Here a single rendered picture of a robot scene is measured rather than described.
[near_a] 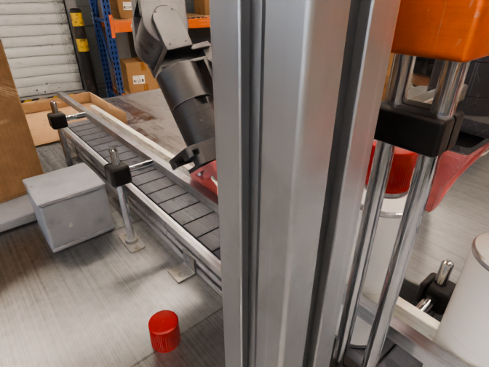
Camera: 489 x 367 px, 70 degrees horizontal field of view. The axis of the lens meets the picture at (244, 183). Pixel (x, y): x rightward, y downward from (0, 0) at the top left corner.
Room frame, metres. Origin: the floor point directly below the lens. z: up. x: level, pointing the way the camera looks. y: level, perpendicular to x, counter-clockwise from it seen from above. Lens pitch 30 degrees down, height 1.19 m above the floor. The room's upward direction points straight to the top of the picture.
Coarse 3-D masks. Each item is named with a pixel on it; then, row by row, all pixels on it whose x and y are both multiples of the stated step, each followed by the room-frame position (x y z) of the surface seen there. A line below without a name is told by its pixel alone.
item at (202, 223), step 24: (96, 144) 0.72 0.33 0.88; (120, 144) 0.72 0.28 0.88; (144, 192) 0.51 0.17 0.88; (168, 192) 0.51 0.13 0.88; (192, 216) 0.44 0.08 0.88; (216, 216) 0.44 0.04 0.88; (216, 240) 0.38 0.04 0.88; (360, 360) 0.20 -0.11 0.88; (384, 360) 0.20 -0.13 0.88; (408, 360) 0.20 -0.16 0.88
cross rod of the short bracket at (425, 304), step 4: (424, 296) 0.26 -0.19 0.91; (428, 296) 0.25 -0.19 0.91; (424, 300) 0.25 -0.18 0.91; (428, 300) 0.25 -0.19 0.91; (432, 300) 0.25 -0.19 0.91; (420, 304) 0.24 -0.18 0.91; (424, 304) 0.24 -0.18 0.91; (428, 304) 0.24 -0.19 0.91; (432, 304) 0.25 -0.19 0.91; (420, 308) 0.24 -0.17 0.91; (424, 308) 0.24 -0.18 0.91; (428, 308) 0.24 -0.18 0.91; (428, 312) 0.24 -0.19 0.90
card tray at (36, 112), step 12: (72, 96) 1.17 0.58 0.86; (84, 96) 1.20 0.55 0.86; (96, 96) 1.15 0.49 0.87; (24, 108) 1.07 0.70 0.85; (36, 108) 1.10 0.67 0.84; (48, 108) 1.12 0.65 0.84; (60, 108) 1.13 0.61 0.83; (72, 108) 1.13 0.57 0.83; (108, 108) 1.08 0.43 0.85; (36, 120) 1.02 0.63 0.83; (48, 120) 1.02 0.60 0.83; (72, 120) 1.02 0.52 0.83; (120, 120) 1.02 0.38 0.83; (36, 132) 0.92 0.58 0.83; (48, 132) 0.92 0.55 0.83; (36, 144) 0.83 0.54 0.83
